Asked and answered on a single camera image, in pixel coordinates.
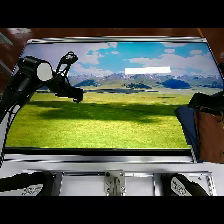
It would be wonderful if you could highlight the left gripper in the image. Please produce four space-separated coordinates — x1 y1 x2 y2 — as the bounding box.
52 75 85 104

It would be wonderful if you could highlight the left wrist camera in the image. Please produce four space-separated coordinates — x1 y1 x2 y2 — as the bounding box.
55 50 80 80

